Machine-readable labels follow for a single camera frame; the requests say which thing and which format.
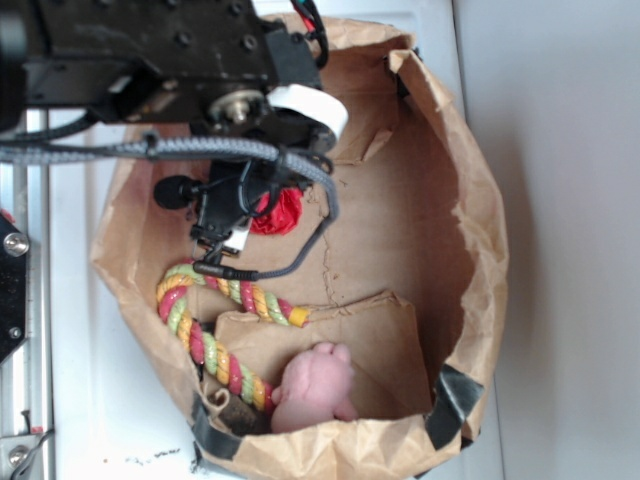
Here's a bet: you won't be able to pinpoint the red wires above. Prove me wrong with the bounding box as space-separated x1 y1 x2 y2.
292 0 331 69

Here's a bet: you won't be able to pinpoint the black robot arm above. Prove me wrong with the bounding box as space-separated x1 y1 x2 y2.
1 1 348 153

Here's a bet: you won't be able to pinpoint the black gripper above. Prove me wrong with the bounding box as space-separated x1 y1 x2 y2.
22 1 348 153

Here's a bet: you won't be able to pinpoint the dark brown cylindrical object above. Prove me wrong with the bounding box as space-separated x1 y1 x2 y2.
207 388 271 436

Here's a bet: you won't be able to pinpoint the multicolour twisted rope toy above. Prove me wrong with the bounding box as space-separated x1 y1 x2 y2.
156 261 311 415

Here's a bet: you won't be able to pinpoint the black metal bracket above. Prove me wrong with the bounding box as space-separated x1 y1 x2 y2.
0 209 30 364

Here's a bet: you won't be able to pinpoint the red paper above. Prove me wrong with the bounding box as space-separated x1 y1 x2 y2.
250 189 303 236

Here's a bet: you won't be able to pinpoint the brown paper bag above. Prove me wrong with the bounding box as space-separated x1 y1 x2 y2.
91 18 509 479

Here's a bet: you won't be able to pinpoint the pink plush toy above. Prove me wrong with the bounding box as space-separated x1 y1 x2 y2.
271 342 358 434

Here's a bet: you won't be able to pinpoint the aluminium frame rail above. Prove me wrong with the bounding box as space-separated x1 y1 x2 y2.
0 107 55 480

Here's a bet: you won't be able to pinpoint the grey braided cable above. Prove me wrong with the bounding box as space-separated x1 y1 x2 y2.
0 112 341 281

